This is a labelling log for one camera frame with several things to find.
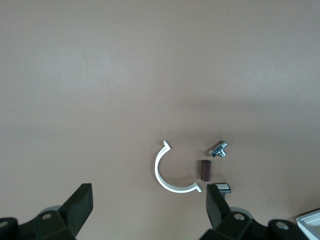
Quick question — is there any silver metal fitting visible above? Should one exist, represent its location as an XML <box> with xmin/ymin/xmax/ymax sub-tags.
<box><xmin>208</xmin><ymin>140</ymin><xmax>229</xmax><ymax>159</ymax></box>

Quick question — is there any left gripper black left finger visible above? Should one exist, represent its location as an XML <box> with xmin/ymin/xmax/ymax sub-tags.
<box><xmin>0</xmin><ymin>182</ymin><xmax>95</xmax><ymax>240</ymax></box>

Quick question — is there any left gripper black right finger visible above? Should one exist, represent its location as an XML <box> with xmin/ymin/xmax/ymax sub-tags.
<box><xmin>199</xmin><ymin>183</ymin><xmax>315</xmax><ymax>240</ymax></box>

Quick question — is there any brown ribbed block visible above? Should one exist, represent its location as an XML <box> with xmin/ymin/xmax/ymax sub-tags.
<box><xmin>200</xmin><ymin>159</ymin><xmax>212</xmax><ymax>182</ymax></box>

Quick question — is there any white four-drawer cabinet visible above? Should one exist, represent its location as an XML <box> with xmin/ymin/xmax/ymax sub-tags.
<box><xmin>296</xmin><ymin>209</ymin><xmax>320</xmax><ymax>240</ymax></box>

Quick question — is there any black white square switch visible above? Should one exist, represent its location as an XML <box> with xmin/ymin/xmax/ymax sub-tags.
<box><xmin>214</xmin><ymin>182</ymin><xmax>233</xmax><ymax>199</ymax></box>

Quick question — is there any white half-ring clamp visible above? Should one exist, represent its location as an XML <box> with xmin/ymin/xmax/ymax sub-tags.
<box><xmin>154</xmin><ymin>139</ymin><xmax>203</xmax><ymax>194</ymax></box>

